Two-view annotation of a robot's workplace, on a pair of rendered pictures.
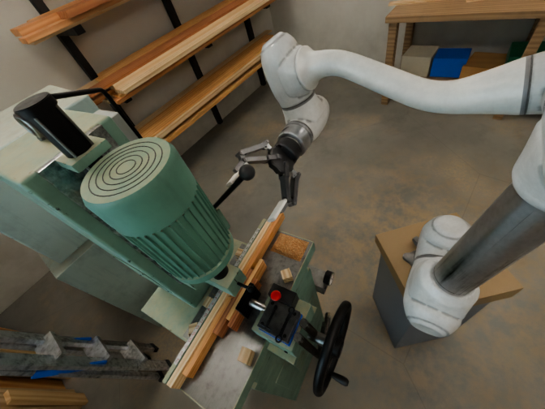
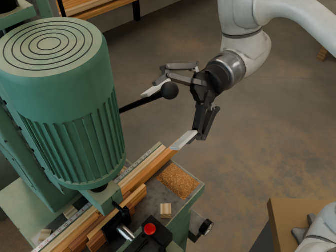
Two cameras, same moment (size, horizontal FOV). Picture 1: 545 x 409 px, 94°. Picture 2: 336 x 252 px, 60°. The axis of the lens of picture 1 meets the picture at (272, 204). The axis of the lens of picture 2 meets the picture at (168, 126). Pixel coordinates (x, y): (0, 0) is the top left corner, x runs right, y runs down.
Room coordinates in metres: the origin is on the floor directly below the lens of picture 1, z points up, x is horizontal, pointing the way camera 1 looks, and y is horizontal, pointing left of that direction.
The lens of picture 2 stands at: (0.00, 0.05, 1.76)
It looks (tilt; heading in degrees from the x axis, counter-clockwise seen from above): 49 degrees down; 358
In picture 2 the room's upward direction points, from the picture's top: straight up
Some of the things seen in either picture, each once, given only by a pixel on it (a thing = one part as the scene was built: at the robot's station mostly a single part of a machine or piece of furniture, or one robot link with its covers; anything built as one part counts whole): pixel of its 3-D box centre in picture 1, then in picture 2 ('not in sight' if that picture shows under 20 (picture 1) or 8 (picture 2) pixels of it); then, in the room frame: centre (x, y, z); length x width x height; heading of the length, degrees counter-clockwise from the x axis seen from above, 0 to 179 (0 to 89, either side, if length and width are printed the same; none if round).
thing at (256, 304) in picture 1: (256, 304); (124, 231); (0.32, 0.16, 0.95); 0.09 x 0.07 x 0.09; 136
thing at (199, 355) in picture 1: (242, 281); (116, 202); (0.43, 0.19, 0.92); 0.62 x 0.02 x 0.04; 136
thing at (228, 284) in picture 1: (221, 275); (97, 188); (0.42, 0.23, 1.03); 0.14 x 0.07 x 0.09; 46
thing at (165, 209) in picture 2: (286, 275); (166, 211); (0.40, 0.04, 0.92); 0.03 x 0.03 x 0.03; 89
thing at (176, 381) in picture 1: (229, 292); (98, 209); (0.41, 0.24, 0.92); 0.60 x 0.02 x 0.05; 136
